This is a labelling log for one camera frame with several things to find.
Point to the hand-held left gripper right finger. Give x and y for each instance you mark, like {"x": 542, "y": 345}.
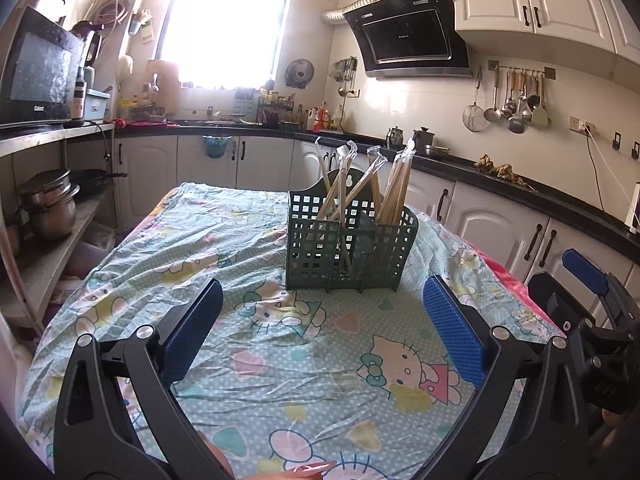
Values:
{"x": 452, "y": 332}

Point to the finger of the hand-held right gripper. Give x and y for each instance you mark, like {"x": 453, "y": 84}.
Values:
{"x": 552, "y": 300}
{"x": 585, "y": 272}

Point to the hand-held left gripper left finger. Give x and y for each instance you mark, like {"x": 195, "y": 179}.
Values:
{"x": 195, "y": 327}

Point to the green utensil basket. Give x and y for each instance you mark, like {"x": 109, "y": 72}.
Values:
{"x": 345, "y": 255}

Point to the pile of chopsticks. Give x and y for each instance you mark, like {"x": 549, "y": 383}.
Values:
{"x": 395, "y": 185}

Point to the person's right hand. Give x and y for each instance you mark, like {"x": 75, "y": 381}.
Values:
{"x": 612, "y": 420}

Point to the pink towel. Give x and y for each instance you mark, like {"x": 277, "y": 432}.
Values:
{"x": 510, "y": 280}

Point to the black countertop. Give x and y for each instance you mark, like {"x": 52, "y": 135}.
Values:
{"x": 550, "y": 195}

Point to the cartoon printed tablecloth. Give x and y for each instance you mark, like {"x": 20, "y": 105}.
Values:
{"x": 280, "y": 360}

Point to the dried roots pile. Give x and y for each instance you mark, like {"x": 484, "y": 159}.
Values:
{"x": 500, "y": 170}

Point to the pale green spatula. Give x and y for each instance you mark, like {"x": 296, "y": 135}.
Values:
{"x": 540, "y": 116}

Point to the large steel ladle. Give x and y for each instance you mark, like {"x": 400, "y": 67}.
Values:
{"x": 516, "y": 124}

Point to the black frying pan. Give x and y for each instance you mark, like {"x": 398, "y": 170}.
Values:
{"x": 100, "y": 182}

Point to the blue hanging basket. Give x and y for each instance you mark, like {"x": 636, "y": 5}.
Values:
{"x": 216, "y": 147}

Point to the orange cloth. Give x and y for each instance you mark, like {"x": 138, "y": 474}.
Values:
{"x": 310, "y": 471}

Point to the stacked steel pots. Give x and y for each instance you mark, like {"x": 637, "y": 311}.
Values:
{"x": 50, "y": 205}

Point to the steel kettle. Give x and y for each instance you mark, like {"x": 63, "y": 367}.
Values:
{"x": 395, "y": 139}

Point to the metal shelf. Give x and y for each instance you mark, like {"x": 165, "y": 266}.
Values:
{"x": 50, "y": 135}

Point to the blue plastic box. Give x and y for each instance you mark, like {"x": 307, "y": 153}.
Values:
{"x": 97, "y": 106}

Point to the dark bottle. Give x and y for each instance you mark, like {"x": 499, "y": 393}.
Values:
{"x": 78, "y": 97}

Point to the white upper cabinet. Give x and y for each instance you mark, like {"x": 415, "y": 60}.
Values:
{"x": 540, "y": 0}

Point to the black range hood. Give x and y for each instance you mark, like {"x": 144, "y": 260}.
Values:
{"x": 410, "y": 35}

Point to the black microwave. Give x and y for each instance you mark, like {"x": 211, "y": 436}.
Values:
{"x": 40, "y": 70}

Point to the window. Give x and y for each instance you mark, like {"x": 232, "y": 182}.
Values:
{"x": 225, "y": 20}

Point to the black wall hook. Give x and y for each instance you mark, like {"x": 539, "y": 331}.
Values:
{"x": 617, "y": 141}
{"x": 635, "y": 150}

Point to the wall socket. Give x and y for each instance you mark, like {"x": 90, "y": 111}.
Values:
{"x": 583, "y": 124}

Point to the utensil rail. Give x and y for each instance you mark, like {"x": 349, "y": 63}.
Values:
{"x": 522, "y": 71}

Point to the wall fan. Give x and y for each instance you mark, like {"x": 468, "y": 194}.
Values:
{"x": 300, "y": 73}

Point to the white wall holder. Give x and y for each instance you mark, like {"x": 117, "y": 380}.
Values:
{"x": 141, "y": 22}

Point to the silver duct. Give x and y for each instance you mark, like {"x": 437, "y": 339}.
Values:
{"x": 345, "y": 9}

